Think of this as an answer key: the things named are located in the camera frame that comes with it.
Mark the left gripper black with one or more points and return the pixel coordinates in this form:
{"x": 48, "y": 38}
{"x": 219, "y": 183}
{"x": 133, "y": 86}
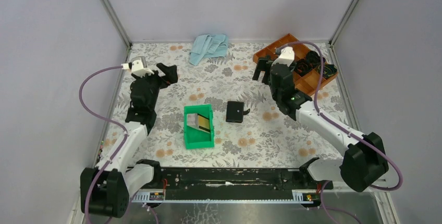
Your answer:
{"x": 170, "y": 77}

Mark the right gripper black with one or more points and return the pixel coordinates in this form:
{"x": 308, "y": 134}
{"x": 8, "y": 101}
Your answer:
{"x": 260, "y": 66}

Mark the black card holder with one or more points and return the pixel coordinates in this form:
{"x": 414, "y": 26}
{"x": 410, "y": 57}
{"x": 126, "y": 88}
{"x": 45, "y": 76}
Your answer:
{"x": 236, "y": 112}

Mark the green plastic bin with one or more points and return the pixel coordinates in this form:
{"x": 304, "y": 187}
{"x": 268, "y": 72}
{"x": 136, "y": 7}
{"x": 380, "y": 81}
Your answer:
{"x": 194, "y": 138}

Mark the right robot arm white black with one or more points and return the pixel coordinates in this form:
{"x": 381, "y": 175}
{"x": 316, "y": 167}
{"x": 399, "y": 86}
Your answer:
{"x": 363, "y": 155}

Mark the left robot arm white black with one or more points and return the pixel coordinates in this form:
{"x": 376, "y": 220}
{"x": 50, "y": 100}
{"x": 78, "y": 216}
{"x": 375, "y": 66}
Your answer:
{"x": 108, "y": 187}

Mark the stack of cards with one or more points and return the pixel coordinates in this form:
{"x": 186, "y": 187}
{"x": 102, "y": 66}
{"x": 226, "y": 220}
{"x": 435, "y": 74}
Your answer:
{"x": 198, "y": 122}

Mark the orange compartment tray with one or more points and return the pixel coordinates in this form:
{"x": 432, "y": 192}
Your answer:
{"x": 306, "y": 67}

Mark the light blue cloth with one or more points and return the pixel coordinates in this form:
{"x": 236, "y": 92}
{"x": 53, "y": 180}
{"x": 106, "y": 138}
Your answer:
{"x": 208, "y": 46}

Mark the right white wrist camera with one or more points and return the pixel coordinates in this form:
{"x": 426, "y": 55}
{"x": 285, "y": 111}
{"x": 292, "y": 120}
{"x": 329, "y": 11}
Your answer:
{"x": 286, "y": 57}

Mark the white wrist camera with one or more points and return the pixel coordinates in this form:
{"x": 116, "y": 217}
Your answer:
{"x": 139, "y": 68}
{"x": 286, "y": 57}

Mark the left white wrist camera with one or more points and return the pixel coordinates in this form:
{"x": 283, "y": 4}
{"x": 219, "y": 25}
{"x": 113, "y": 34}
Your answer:
{"x": 139, "y": 68}

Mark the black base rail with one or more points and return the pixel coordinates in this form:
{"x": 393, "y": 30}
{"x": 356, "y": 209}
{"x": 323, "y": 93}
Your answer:
{"x": 231, "y": 185}

